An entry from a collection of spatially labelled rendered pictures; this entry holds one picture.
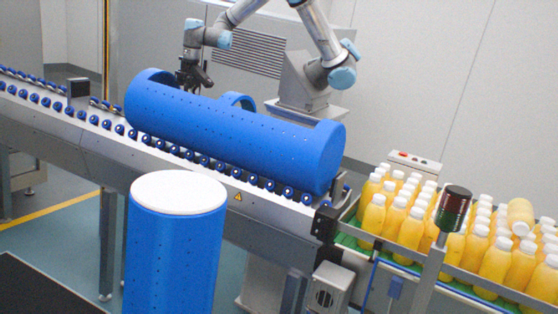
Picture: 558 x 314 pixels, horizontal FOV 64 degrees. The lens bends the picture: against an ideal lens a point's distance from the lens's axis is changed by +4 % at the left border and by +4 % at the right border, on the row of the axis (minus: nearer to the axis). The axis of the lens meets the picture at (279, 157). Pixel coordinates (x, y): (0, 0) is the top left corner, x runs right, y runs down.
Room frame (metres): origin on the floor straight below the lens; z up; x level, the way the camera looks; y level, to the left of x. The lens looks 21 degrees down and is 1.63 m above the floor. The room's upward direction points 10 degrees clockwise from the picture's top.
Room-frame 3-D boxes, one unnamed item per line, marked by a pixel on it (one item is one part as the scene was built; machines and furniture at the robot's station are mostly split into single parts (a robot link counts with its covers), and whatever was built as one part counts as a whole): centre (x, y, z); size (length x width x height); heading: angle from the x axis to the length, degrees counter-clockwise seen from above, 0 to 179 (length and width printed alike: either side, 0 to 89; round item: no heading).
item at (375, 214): (1.25, -0.34, 0.98); 0.07 x 0.07 x 0.17
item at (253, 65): (3.77, 0.66, 0.72); 2.15 x 0.54 x 1.45; 64
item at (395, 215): (1.26, -0.40, 0.98); 0.07 x 0.07 x 0.17
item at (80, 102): (1.99, 0.99, 1.00); 0.10 x 0.04 x 0.15; 156
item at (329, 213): (1.25, -0.19, 0.95); 0.10 x 0.07 x 0.10; 156
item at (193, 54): (1.80, 0.43, 1.33); 0.08 x 0.08 x 0.05
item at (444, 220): (0.97, -0.44, 1.18); 0.06 x 0.06 x 0.05
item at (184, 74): (1.80, 0.44, 1.25); 0.09 x 0.08 x 0.12; 66
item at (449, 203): (0.97, -0.44, 1.23); 0.06 x 0.06 x 0.04
